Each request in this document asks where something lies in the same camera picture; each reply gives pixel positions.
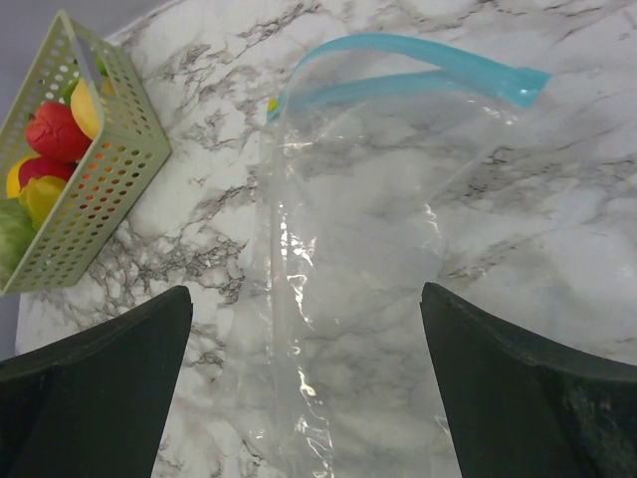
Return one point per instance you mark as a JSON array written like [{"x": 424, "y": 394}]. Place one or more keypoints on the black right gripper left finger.
[{"x": 95, "y": 403}]

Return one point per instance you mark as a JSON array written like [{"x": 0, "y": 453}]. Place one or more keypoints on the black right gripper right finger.
[{"x": 521, "y": 405}]

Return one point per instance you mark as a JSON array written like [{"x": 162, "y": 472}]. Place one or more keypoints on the red tomato toy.
[{"x": 52, "y": 132}]

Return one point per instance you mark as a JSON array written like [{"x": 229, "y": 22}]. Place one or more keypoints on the yellow pear toy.
[{"x": 84, "y": 111}]

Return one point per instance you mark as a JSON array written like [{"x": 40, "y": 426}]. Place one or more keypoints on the clear zip top bag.
[{"x": 368, "y": 130}]

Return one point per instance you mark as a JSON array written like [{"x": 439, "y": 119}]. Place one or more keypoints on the green cabbage toy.
[{"x": 17, "y": 233}]

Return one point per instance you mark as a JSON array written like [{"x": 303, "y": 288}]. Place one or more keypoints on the yellow green starfruit toy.
[{"x": 39, "y": 197}]

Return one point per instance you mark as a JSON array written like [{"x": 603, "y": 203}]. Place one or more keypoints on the green perforated plastic basket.
[{"x": 129, "y": 149}]

